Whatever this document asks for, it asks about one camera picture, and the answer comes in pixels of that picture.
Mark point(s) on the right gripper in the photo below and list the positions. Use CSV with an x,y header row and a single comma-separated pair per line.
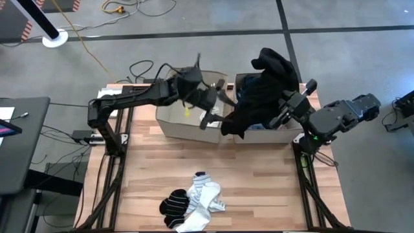
x,y
310,85

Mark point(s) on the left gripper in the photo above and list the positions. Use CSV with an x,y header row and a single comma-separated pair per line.
x,y
207,102

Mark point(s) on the blue plaid shirt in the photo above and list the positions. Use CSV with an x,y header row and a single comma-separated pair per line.
x,y
246,85

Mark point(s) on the black garment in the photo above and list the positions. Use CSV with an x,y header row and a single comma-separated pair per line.
x,y
258,97

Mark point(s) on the white sock teal stripes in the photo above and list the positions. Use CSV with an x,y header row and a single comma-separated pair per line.
x,y
197,187

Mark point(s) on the black striped sock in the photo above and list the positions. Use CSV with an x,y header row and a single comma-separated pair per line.
x,y
174,202
174,221

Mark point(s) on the long white sock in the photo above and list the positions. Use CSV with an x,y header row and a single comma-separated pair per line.
x,y
200,217

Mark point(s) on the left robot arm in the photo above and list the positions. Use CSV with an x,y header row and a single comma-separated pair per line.
x,y
129,97

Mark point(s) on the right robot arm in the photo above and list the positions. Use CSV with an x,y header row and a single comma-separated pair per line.
x,y
336,116

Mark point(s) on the yellow tag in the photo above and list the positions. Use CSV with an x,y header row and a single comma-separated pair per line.
x,y
187,112

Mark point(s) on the beige fabric bin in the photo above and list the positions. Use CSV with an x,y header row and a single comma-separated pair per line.
x,y
275,136
181,129

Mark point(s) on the black electronic device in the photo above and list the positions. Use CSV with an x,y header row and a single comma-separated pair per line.
x,y
406,103

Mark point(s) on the black power adapter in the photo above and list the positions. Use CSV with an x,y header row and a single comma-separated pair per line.
x,y
81,135

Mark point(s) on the black floor plate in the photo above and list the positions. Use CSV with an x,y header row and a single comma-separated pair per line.
x,y
55,184

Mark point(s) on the black hazard striped mat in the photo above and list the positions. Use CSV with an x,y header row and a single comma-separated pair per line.
x,y
9,19
61,4

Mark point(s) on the grey desk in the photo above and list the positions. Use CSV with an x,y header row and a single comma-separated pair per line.
x,y
26,155

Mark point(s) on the black pole white base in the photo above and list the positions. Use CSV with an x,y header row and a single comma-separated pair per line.
x,y
39,16

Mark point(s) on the tablet screen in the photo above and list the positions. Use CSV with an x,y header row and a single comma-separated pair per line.
x,y
8,129

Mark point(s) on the white paper sheet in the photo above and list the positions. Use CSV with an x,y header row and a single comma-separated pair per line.
x,y
6,113

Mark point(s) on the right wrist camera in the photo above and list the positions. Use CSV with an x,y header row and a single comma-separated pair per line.
x,y
296,102

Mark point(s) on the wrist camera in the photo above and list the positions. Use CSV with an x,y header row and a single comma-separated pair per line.
x,y
189,81
296,102

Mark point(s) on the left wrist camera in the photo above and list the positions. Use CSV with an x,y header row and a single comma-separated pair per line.
x,y
189,81

